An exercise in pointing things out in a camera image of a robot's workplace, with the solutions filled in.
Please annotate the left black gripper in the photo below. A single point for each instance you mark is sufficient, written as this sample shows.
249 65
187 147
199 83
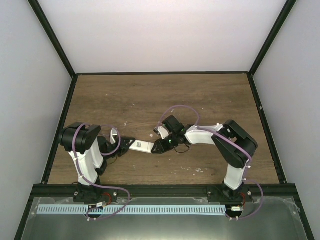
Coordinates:
123 147

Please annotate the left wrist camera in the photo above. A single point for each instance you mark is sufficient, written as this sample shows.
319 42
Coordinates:
114 137

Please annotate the white remote control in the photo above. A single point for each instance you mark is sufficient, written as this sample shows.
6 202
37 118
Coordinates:
142 146

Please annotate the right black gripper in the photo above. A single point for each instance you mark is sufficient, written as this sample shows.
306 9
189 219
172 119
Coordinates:
161 147

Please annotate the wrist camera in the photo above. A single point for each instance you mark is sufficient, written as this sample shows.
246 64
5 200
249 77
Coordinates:
162 132
114 137

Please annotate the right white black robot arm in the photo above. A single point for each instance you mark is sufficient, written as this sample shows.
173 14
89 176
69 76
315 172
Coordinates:
235 145

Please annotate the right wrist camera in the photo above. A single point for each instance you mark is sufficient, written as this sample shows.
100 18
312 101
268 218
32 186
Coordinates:
162 132

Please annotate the black front frame rail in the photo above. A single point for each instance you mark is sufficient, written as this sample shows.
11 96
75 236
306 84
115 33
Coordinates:
213 192

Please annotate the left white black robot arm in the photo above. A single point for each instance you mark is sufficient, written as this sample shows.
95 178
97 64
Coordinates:
91 153

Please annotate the light blue slotted cable duct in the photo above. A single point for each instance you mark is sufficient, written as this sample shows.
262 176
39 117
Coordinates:
78 209

